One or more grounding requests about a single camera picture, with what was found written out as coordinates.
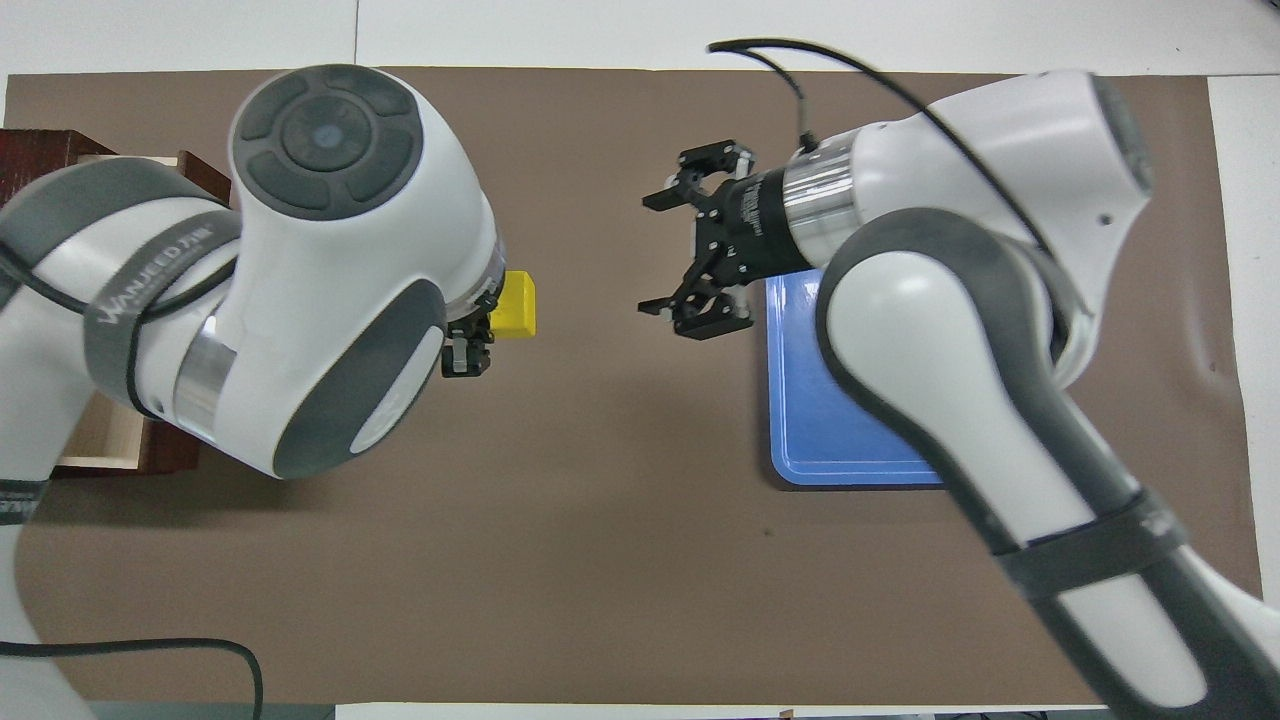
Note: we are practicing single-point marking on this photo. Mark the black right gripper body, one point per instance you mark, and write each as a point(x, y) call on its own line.
point(750, 225)

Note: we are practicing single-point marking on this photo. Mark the yellow block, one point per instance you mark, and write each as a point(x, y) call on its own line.
point(518, 305)

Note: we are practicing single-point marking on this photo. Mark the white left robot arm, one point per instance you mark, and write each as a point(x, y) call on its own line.
point(330, 280)

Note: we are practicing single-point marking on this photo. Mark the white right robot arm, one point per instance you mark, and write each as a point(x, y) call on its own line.
point(950, 330)

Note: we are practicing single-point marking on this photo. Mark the blue plastic tray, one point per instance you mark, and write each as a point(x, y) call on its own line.
point(810, 420)

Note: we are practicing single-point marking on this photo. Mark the brown table mat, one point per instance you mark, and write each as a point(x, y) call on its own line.
point(600, 500)

